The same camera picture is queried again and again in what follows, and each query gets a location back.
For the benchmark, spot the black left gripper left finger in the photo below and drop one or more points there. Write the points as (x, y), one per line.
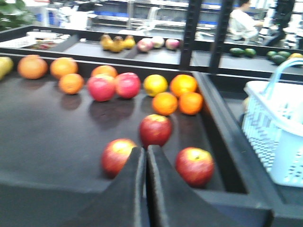
(121, 203)

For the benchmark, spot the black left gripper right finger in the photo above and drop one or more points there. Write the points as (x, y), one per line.
(175, 204)

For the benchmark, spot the dark red apple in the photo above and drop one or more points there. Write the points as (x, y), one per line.
(155, 129)

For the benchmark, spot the light blue plastic basket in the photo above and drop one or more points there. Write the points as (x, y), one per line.
(273, 125)

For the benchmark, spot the orange behind pink apples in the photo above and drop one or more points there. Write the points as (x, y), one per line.
(105, 69)

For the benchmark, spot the pale pink apples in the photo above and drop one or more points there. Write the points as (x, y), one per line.
(157, 42)

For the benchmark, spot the red yellow apple right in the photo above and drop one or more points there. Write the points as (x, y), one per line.
(195, 166)

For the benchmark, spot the red yellow apple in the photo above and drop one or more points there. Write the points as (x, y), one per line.
(195, 166)
(115, 155)

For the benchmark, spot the red yellow apple left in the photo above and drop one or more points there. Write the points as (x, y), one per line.
(115, 155)

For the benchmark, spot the small orange lower left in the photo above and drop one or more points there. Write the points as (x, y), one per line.
(164, 103)

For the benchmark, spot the small orange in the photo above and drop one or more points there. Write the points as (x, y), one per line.
(190, 103)
(71, 84)
(164, 103)

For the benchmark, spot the small orange lower right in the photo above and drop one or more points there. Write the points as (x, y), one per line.
(190, 103)

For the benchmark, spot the pink red apple left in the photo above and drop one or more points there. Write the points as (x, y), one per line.
(101, 87)

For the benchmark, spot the pink red apple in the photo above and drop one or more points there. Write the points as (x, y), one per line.
(127, 84)
(101, 87)

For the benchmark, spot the pink red apple right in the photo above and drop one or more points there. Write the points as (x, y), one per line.
(127, 84)

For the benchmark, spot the large orange right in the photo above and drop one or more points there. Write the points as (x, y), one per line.
(183, 83)

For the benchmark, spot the yellow orange citrus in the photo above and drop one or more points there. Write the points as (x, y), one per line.
(155, 84)

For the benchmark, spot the brown yellow pears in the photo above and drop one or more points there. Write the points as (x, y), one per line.
(117, 44)

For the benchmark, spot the bumpy orange far left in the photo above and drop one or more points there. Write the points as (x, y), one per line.
(32, 67)

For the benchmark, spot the green avocados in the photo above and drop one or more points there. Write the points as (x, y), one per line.
(276, 57)

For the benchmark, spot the yellow apple lower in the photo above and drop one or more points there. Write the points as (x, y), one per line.
(6, 66)

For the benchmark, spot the person in white shirt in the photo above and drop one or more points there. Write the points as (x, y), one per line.
(242, 26)

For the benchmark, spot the white perforated tray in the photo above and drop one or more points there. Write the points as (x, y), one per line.
(19, 42)

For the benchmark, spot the black upright posts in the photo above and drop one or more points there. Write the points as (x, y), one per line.
(190, 35)

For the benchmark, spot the green potted plant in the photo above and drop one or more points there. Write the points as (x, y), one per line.
(14, 15)

